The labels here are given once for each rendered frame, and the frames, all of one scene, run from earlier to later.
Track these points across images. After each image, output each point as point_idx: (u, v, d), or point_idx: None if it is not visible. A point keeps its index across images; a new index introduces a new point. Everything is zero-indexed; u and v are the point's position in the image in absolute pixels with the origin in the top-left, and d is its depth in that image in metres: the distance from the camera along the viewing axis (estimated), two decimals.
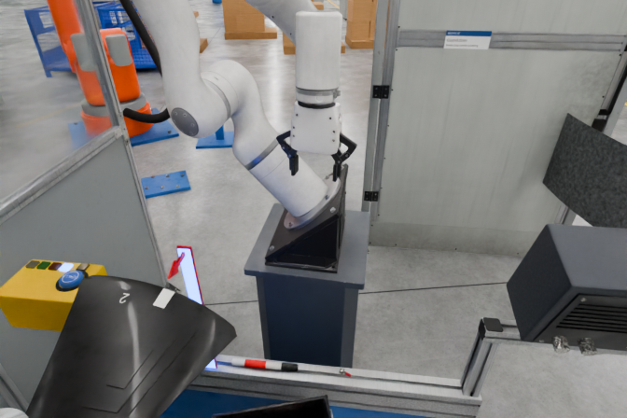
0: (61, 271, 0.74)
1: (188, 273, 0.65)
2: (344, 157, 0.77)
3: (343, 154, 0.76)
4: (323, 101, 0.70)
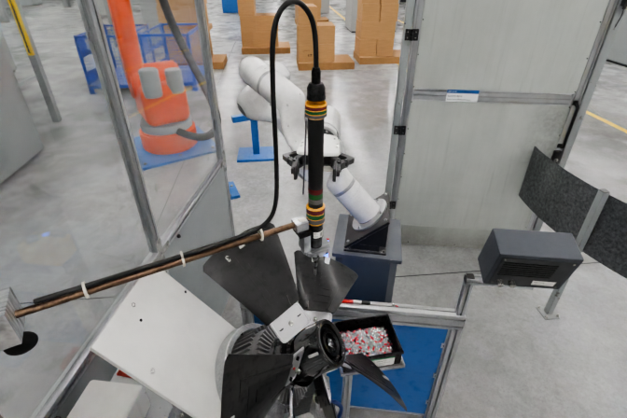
0: None
1: None
2: (343, 160, 0.84)
3: (342, 160, 0.84)
4: (330, 127, 0.93)
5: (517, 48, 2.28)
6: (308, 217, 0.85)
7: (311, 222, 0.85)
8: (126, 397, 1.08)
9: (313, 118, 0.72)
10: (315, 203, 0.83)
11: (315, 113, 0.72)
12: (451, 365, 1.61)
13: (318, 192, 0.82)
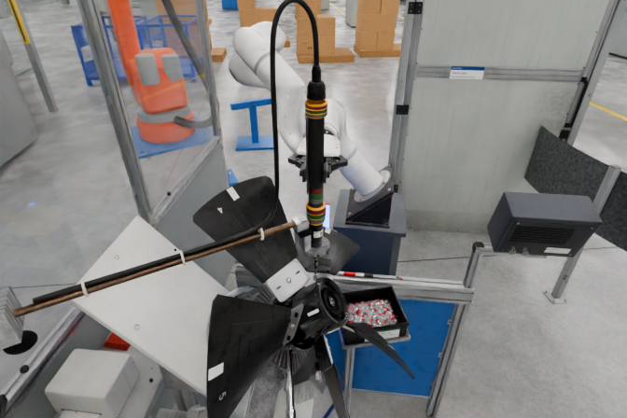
0: None
1: (326, 218, 1.29)
2: (334, 161, 0.83)
3: (334, 160, 0.84)
4: (330, 128, 0.93)
5: (524, 21, 2.20)
6: (308, 216, 0.85)
7: (311, 221, 0.85)
8: (112, 366, 1.00)
9: (313, 117, 0.72)
10: (315, 202, 0.83)
11: (315, 112, 0.72)
12: (457, 342, 1.53)
13: (318, 191, 0.81)
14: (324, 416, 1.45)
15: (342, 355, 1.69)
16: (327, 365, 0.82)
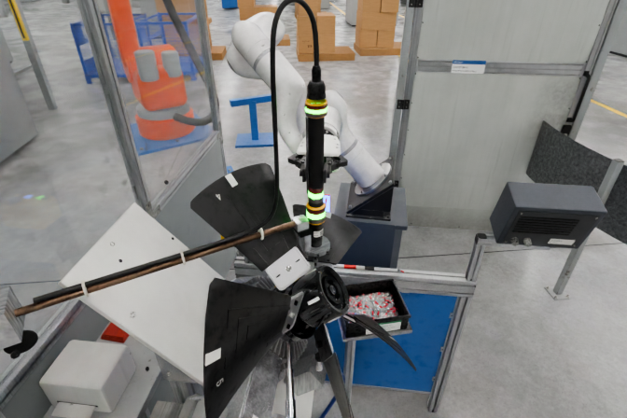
0: None
1: (326, 210, 1.27)
2: (334, 161, 0.83)
3: (334, 160, 0.84)
4: (330, 128, 0.93)
5: (526, 14, 2.18)
6: (308, 216, 0.85)
7: (311, 221, 0.85)
8: (108, 357, 0.98)
9: (313, 117, 0.72)
10: (315, 202, 0.83)
11: (315, 112, 0.72)
12: (459, 337, 1.51)
13: (318, 191, 0.81)
14: (324, 411, 1.43)
15: (342, 350, 1.67)
16: (327, 355, 0.80)
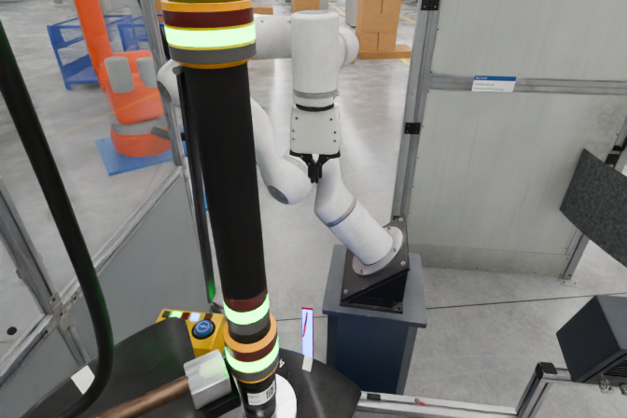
0: (191, 320, 0.91)
1: (307, 327, 0.82)
2: (325, 159, 0.78)
3: (324, 157, 0.78)
4: (325, 104, 0.69)
5: (569, 20, 1.73)
6: (229, 361, 0.31)
7: (237, 373, 0.31)
8: None
9: (190, 61, 0.18)
10: (244, 331, 0.28)
11: (198, 38, 0.17)
12: None
13: (249, 305, 0.27)
14: None
15: None
16: None
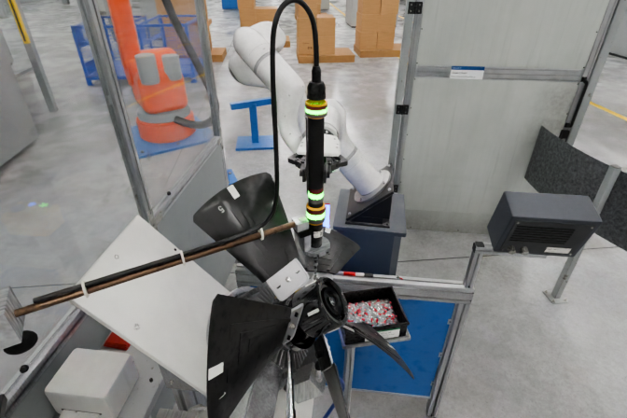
0: None
1: (326, 218, 1.29)
2: (334, 161, 0.83)
3: (334, 160, 0.84)
4: (330, 127, 0.93)
5: (524, 21, 2.20)
6: (308, 216, 0.85)
7: (311, 221, 0.85)
8: (112, 366, 1.00)
9: (313, 118, 0.72)
10: (315, 202, 0.83)
11: (315, 112, 0.72)
12: (457, 342, 1.53)
13: (318, 192, 0.81)
14: (324, 416, 1.45)
15: (342, 355, 1.68)
16: None
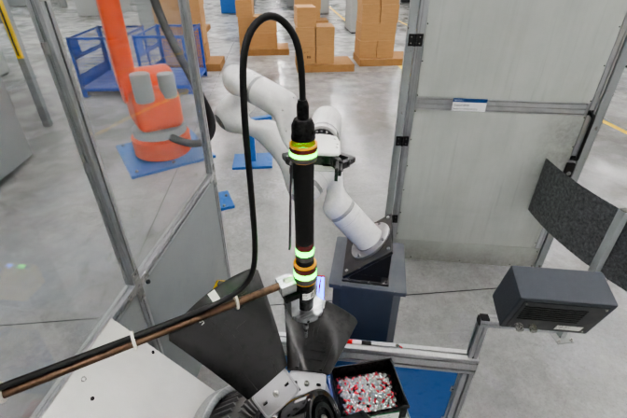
0: None
1: (320, 289, 1.21)
2: (345, 160, 0.84)
3: (344, 159, 0.84)
4: (330, 128, 0.93)
5: (529, 54, 2.12)
6: (296, 276, 0.69)
7: (299, 283, 0.69)
8: None
9: (299, 163, 0.57)
10: (304, 261, 0.67)
11: (302, 158, 0.56)
12: (461, 409, 1.45)
13: (307, 249, 0.66)
14: None
15: None
16: None
